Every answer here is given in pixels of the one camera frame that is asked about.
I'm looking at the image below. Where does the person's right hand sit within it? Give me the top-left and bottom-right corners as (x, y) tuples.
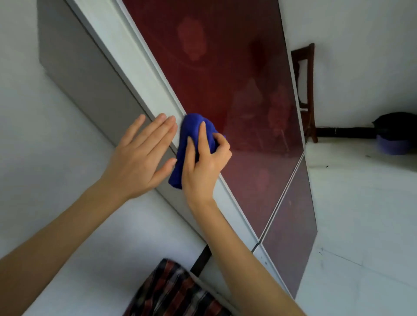
(181, 121), (233, 206)

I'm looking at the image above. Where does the large dark red refrigerator door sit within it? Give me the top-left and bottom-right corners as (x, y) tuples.
(121, 0), (305, 239)

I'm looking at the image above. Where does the grey refrigerator with red doors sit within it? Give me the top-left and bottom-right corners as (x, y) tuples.
(37, 0), (318, 300)

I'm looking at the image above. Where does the blue cleaning cloth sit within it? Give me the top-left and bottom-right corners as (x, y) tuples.
(168, 113), (227, 190)

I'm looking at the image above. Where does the plaid clothing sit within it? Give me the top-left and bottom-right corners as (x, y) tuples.
(123, 258), (234, 316)

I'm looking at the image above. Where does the dark wooden chair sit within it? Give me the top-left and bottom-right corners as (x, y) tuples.
(291, 43), (319, 144)

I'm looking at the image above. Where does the person's left forearm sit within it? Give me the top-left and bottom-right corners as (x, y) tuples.
(0, 177), (131, 316)

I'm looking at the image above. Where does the purple plastic bucket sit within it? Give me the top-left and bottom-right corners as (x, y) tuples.
(376, 133), (412, 156)

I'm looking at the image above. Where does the person's left hand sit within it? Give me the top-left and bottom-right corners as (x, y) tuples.
(99, 113), (179, 201)

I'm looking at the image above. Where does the small dark red refrigerator door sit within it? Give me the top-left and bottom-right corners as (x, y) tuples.
(260, 154), (318, 300)

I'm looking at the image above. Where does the person's right forearm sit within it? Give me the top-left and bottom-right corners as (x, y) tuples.
(188, 198), (306, 316)

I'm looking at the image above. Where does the black plastic bag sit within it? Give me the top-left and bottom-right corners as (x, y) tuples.
(372, 112), (417, 141)

